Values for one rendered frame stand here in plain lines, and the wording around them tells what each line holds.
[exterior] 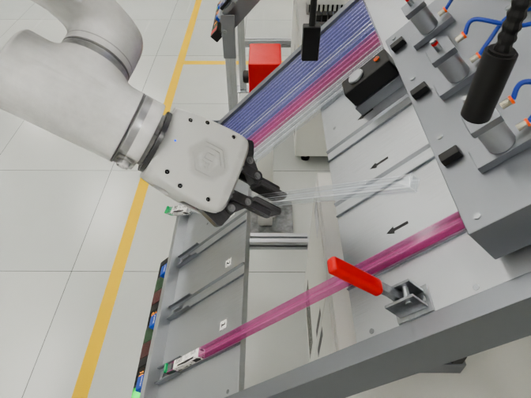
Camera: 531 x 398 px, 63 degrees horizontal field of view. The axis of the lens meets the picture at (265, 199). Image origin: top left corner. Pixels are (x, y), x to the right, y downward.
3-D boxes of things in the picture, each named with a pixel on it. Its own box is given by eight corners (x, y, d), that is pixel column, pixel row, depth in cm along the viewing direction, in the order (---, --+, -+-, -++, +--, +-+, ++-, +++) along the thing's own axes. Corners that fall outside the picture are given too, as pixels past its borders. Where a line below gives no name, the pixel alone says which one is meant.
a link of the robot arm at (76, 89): (137, 105, 53) (104, 169, 50) (27, 45, 48) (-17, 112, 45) (155, 75, 46) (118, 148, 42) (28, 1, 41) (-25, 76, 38)
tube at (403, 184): (171, 215, 78) (165, 213, 77) (173, 209, 78) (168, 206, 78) (416, 193, 38) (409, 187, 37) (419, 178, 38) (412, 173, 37)
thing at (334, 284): (171, 375, 65) (163, 372, 65) (172, 366, 66) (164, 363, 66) (492, 214, 40) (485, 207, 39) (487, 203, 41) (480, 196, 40)
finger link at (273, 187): (241, 175, 51) (286, 199, 54) (250, 152, 52) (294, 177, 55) (231, 180, 54) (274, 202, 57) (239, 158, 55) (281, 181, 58)
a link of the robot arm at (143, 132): (115, 154, 42) (144, 168, 44) (152, 82, 45) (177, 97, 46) (104, 171, 50) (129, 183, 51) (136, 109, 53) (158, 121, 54)
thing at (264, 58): (235, 244, 179) (223, 72, 123) (239, 202, 195) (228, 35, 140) (293, 244, 178) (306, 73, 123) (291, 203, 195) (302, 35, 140)
